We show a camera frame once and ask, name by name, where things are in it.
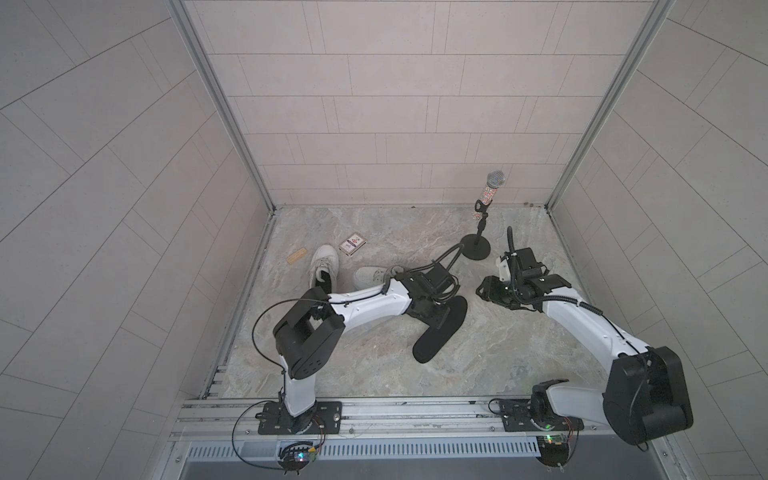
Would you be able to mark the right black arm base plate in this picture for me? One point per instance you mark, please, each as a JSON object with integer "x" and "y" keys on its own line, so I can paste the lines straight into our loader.
{"x": 516, "y": 416}

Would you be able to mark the black insole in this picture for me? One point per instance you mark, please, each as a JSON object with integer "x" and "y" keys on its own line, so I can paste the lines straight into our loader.
{"x": 435, "y": 338}

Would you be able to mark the small wooden block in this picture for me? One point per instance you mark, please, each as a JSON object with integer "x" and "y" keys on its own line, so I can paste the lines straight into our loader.
{"x": 296, "y": 256}

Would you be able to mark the white sneaker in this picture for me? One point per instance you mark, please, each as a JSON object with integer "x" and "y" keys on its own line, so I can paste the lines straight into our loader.
{"x": 371, "y": 276}
{"x": 324, "y": 267}

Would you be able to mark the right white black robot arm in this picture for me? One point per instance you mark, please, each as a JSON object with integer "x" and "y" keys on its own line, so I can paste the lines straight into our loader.
{"x": 645, "y": 396}

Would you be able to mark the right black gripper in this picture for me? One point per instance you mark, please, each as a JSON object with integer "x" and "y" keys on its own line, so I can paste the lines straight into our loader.
{"x": 488, "y": 290}

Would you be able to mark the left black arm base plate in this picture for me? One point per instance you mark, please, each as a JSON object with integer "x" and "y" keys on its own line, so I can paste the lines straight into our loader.
{"x": 322, "y": 418}

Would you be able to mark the white perforated cable duct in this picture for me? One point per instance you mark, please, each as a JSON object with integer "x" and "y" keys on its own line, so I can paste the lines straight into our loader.
{"x": 373, "y": 449}

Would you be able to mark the left green circuit board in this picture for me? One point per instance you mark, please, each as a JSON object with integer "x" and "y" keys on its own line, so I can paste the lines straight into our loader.
{"x": 296, "y": 456}

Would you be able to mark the microphone on black stand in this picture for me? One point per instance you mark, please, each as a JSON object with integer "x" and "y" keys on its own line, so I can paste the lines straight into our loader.
{"x": 476, "y": 246}

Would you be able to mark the right green circuit board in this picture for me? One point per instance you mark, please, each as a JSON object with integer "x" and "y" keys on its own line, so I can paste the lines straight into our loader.
{"x": 554, "y": 450}

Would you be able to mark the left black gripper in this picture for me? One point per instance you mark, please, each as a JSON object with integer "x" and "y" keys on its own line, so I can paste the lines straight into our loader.
{"x": 437, "y": 318}

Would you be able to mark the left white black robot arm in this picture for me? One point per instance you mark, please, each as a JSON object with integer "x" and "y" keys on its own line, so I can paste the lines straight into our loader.
{"x": 309, "y": 332}

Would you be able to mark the playing card box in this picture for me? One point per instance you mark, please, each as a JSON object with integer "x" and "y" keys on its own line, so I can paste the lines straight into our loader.
{"x": 352, "y": 244}

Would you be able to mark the green circuit board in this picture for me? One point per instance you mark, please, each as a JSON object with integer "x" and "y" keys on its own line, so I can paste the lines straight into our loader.
{"x": 296, "y": 456}
{"x": 554, "y": 450}

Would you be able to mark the aluminium mounting rail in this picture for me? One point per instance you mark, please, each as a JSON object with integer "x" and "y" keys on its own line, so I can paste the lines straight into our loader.
{"x": 362, "y": 418}

